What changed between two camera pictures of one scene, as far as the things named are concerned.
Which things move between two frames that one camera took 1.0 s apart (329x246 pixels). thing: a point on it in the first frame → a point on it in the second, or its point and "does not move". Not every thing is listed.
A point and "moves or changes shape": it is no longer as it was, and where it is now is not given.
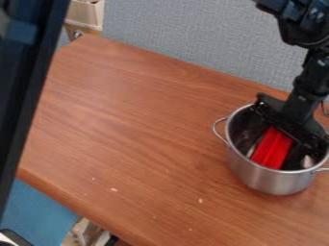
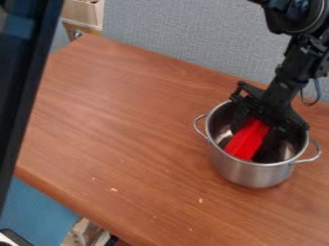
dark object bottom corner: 12,238 does not move
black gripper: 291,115 → 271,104
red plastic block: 274,149 moves or changes shape
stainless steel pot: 242,131 moves or changes shape
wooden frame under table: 88,233 does not move
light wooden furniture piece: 84,17 does not move
